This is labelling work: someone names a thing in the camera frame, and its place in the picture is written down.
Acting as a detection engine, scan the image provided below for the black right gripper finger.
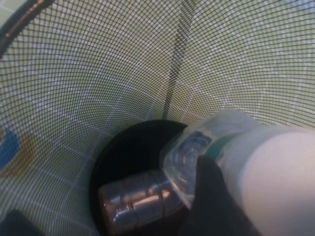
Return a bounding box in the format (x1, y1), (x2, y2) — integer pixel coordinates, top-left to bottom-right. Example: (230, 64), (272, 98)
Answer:
(190, 154), (263, 236)

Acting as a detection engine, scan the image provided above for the clear bottle white cap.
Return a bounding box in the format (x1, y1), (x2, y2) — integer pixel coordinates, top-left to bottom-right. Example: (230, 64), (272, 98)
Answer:
(159, 108), (315, 236)

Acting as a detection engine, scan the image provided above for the clear bottle brown neck label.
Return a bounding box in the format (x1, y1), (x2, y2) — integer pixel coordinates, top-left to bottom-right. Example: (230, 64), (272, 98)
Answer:
(97, 169), (190, 233)

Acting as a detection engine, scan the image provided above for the black mesh wastebasket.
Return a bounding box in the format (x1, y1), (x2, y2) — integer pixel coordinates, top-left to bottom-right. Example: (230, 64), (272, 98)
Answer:
(0, 0), (315, 236)

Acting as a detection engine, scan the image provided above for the clear bottle blue label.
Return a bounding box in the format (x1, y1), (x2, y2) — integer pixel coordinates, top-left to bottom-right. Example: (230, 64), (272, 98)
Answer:
(0, 127), (32, 173)

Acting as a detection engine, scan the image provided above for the green checked tablecloth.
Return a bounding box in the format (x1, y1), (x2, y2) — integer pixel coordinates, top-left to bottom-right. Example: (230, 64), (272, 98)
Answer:
(0, 0), (315, 236)

